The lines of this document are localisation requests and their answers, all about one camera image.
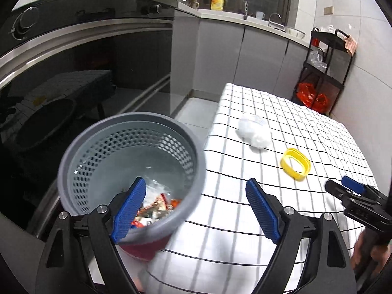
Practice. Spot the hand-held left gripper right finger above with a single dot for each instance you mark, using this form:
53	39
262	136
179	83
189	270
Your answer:
263	211

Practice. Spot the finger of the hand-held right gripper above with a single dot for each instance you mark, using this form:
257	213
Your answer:
340	191
352	183

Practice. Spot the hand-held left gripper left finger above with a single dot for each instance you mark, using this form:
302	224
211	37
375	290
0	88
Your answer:
128	211

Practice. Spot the red and white snack wrapper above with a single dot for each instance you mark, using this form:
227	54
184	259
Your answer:
159	205

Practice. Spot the grey perforated plastic bin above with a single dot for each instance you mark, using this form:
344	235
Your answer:
122	118

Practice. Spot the person's right hand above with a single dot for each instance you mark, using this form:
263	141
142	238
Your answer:
358	252

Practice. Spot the white checked tablecloth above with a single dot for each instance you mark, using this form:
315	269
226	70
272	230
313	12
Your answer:
245	196

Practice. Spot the crumpled white plastic bag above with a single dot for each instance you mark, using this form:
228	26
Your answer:
254	131

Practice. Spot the red plastic bag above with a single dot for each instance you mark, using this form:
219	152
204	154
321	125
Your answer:
306	95

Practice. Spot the black metal rack cart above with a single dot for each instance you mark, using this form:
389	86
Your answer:
327	64

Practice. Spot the clear plastic bag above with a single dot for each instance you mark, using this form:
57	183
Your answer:
317	58

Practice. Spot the checked towel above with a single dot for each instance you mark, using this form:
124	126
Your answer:
351	45

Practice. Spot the grey kitchen cabinet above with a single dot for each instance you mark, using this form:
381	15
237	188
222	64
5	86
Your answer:
214	55

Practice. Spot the black glass stove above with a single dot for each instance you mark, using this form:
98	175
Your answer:
76	52

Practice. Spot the curved metal faucet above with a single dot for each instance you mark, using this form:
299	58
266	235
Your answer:
270	18

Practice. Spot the white cup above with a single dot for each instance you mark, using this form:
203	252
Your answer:
260	15

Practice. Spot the small black stove knob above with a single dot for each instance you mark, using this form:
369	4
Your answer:
152	9

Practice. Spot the thin metal tap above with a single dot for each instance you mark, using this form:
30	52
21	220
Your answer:
246	7

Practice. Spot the yellow detergent bottle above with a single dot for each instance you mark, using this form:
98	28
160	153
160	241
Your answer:
217	2

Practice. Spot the large black stove dial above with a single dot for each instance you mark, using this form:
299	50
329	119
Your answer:
26	23

